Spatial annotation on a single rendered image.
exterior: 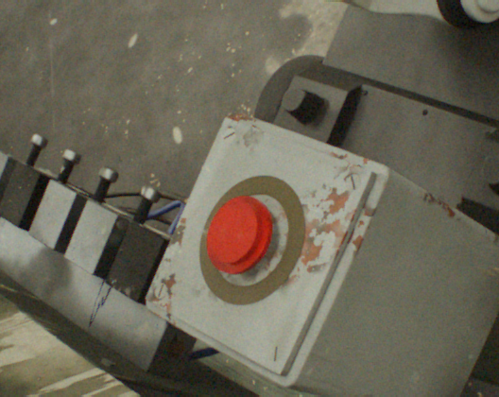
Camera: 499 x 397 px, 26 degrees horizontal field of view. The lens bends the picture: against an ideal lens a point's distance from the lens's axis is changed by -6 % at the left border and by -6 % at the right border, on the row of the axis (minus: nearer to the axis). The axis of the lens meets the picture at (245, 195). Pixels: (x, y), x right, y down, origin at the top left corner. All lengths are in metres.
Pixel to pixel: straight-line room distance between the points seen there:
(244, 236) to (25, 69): 1.96
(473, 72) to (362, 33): 0.21
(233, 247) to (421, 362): 0.14
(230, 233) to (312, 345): 0.07
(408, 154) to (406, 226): 0.90
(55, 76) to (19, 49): 0.19
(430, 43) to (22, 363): 0.89
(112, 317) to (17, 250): 0.16
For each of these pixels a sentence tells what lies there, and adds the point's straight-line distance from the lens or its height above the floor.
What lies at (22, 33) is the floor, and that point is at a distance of 2.57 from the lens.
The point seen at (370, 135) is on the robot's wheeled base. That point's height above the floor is 0.19.
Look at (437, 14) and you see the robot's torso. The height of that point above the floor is 0.31.
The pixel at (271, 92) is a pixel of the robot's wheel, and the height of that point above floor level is 0.20.
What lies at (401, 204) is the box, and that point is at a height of 0.90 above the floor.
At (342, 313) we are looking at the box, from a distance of 0.55.
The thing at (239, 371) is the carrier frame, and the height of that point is 0.18.
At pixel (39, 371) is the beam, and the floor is 0.84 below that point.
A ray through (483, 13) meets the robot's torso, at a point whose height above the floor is 0.27.
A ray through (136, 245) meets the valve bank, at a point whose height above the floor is 0.76.
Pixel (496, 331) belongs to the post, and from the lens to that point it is 0.75.
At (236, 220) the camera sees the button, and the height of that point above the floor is 0.94.
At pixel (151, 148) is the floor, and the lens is 2.07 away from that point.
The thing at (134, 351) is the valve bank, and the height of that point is 0.74.
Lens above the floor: 1.35
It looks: 46 degrees down
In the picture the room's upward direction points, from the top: 65 degrees counter-clockwise
